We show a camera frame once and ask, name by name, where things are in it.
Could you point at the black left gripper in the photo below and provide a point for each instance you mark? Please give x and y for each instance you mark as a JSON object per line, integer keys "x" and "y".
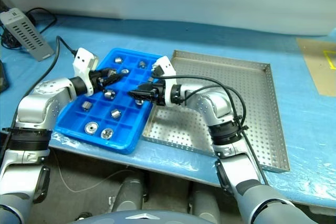
{"x": 98, "y": 79}

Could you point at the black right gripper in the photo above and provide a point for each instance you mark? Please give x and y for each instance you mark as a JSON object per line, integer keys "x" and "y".
{"x": 158, "y": 94}

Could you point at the metal nut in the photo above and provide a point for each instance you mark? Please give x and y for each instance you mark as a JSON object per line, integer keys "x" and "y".
{"x": 86, "y": 105}

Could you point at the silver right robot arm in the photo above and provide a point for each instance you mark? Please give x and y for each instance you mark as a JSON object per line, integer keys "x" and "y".
{"x": 210, "y": 103}

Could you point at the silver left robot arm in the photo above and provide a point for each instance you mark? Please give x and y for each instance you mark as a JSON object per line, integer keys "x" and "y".
{"x": 39, "y": 103}

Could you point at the blue compartment tray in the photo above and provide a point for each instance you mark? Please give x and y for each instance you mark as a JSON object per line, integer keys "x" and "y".
{"x": 126, "y": 128}

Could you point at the grey vented power supply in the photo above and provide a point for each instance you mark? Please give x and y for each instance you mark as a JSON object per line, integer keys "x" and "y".
{"x": 26, "y": 35}

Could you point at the dark grey rounded shape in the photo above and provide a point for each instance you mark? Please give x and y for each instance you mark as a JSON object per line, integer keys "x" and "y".
{"x": 131, "y": 195}
{"x": 204, "y": 200}

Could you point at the perforated metal tray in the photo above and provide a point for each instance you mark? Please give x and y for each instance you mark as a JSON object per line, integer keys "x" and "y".
{"x": 249, "y": 90}

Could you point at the black device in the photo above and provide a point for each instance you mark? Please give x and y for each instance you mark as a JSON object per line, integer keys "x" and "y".
{"x": 2, "y": 77}

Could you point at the white crumpled scrap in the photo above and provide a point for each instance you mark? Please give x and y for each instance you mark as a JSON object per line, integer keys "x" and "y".
{"x": 113, "y": 200}

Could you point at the grey robot torso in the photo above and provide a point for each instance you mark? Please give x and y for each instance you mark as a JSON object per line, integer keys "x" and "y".
{"x": 157, "y": 218}

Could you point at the brown cardboard sheet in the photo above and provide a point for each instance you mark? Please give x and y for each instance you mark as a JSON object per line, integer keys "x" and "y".
{"x": 312, "y": 77}

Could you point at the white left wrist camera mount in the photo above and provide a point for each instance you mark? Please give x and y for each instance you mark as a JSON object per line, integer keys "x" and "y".
{"x": 82, "y": 58}

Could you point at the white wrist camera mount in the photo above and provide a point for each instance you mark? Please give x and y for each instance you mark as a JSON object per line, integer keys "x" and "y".
{"x": 165, "y": 65}
{"x": 82, "y": 58}

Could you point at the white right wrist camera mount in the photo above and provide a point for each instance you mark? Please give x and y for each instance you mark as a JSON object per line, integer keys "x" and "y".
{"x": 165, "y": 65}

